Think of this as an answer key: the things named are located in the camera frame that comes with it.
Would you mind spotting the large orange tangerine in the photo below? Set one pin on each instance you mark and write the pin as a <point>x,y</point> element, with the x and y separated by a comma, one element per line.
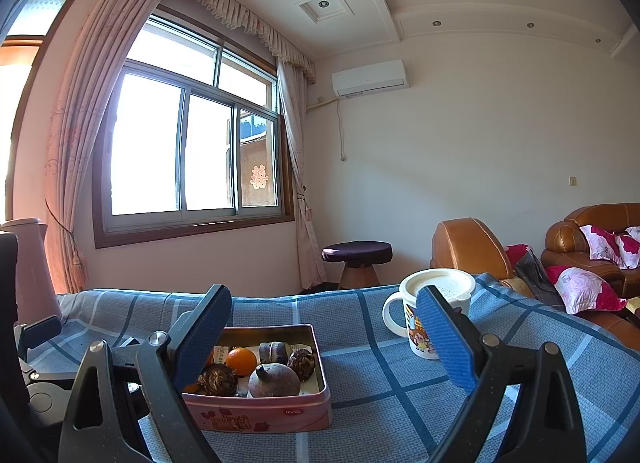
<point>192,388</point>

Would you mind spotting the white cartoon mug with lid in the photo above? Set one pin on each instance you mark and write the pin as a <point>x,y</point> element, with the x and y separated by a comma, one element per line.
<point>399,310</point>

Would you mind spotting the small orange tangerine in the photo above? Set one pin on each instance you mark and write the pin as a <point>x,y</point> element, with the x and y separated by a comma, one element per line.
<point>241,360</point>

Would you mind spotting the pink curtain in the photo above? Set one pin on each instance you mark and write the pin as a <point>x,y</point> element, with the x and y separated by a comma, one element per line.
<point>293,85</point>
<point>90,77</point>

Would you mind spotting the orange leather armchair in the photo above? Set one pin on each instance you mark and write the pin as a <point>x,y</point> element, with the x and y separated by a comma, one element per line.
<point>467,244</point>

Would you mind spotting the pink curtain left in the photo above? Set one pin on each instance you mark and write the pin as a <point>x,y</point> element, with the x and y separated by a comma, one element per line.
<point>90,77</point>

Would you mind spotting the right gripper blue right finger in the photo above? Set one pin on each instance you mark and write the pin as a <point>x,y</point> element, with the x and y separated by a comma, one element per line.
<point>454,336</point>

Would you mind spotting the pink biscuit tin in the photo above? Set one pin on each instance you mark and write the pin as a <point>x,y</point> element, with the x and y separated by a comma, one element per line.
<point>309,411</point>

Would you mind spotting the dark knobby round fruit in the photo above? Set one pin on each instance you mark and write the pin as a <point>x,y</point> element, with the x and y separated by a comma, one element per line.
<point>303,363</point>

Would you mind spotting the pink electric kettle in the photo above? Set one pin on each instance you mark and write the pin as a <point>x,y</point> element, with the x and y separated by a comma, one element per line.
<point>35,295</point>

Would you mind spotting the purple passion fruit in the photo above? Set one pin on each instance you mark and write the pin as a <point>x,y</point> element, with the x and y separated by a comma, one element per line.
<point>273,380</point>

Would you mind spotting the dark purple stool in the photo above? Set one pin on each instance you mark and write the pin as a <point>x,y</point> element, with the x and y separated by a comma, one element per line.
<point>359,259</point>

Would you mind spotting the blue plaid tablecloth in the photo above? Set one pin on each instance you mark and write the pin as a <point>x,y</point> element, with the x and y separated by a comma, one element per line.
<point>387,404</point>

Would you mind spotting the pink curtain right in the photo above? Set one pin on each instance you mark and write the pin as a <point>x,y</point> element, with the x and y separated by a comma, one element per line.
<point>293,85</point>

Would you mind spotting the pink floral pillow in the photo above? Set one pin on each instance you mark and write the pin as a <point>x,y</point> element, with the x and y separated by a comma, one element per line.
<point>583,290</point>
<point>621,249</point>

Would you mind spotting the brown leather sofa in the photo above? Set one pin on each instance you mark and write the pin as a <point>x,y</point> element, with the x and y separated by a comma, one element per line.
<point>592,261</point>

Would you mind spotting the window with brown frame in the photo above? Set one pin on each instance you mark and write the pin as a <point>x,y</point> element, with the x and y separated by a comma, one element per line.
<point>193,140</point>

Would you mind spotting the white air conditioner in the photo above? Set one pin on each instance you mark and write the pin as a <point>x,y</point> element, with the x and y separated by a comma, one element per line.
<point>368,79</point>

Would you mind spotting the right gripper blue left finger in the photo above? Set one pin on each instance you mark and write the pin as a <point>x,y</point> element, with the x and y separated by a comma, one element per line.
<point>194,335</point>

